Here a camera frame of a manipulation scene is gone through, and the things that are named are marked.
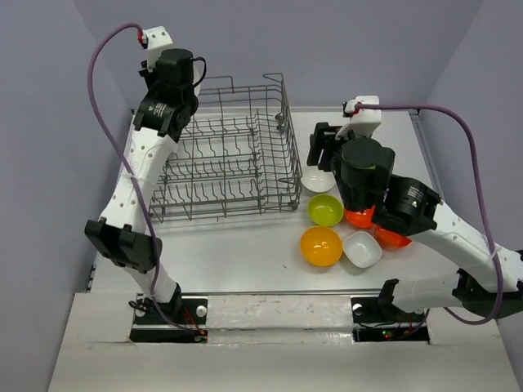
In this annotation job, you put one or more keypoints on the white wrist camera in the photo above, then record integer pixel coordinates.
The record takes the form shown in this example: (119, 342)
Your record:
(362, 122)
(155, 41)

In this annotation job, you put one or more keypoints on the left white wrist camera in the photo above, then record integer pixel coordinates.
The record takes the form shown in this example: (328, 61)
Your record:
(155, 41)

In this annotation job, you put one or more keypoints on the white round bowl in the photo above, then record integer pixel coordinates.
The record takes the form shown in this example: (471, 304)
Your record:
(318, 181)
(197, 74)

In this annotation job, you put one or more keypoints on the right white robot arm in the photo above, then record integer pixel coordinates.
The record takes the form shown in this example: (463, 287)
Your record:
(488, 282)

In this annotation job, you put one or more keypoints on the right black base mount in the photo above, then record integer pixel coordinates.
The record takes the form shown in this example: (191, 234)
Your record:
(375, 323)

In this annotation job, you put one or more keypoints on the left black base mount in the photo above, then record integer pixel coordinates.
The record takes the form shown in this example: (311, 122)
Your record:
(187, 327)

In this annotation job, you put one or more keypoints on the orange round plastic bowl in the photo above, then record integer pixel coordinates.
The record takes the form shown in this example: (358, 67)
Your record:
(360, 219)

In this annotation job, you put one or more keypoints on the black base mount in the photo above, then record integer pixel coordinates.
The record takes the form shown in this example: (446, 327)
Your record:
(187, 327)
(375, 323)

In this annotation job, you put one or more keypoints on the orange square plastic bowl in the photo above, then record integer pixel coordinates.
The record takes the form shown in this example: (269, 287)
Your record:
(390, 240)

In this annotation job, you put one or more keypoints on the white square bowl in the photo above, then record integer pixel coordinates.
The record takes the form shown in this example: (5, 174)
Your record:
(362, 249)

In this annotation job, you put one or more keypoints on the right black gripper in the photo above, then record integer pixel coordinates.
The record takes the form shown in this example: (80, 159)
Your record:
(324, 136)

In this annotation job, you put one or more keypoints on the grey wire dish rack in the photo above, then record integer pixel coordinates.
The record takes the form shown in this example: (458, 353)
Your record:
(238, 155)

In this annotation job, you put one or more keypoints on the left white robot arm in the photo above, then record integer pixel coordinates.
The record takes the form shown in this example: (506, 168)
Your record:
(121, 234)

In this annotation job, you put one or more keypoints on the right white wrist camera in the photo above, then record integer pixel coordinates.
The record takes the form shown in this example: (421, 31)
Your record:
(362, 122)

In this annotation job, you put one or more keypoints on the green plastic bowl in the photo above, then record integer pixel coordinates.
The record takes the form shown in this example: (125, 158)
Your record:
(325, 210)

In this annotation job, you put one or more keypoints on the yellow plastic bowl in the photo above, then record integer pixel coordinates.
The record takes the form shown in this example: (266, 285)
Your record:
(321, 246)

